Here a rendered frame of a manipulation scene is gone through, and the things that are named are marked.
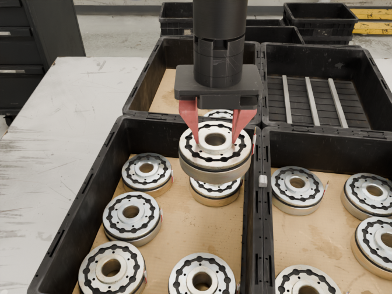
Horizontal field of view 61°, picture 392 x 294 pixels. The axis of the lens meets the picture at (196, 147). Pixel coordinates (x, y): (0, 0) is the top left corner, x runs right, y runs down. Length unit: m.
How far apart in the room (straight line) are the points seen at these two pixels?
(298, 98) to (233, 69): 0.62
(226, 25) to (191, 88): 0.08
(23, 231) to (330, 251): 0.65
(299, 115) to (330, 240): 0.38
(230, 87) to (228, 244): 0.32
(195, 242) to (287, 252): 0.16
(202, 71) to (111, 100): 0.84
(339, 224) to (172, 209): 0.31
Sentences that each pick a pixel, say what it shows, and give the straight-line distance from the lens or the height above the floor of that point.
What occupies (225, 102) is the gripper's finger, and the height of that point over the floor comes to 1.13.
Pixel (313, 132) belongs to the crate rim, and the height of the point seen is 0.93.
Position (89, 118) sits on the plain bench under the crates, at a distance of 1.13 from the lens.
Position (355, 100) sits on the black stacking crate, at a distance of 1.03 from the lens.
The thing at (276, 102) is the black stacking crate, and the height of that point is 0.83.
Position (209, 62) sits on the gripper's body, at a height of 1.18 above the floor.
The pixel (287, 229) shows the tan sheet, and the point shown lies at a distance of 0.65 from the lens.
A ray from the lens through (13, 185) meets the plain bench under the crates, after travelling 0.99.
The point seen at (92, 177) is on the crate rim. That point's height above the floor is 0.93.
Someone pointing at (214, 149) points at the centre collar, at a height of 1.05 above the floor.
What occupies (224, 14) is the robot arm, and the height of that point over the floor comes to 1.23.
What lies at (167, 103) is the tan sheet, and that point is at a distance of 0.92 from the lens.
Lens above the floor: 1.35
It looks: 42 degrees down
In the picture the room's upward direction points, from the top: straight up
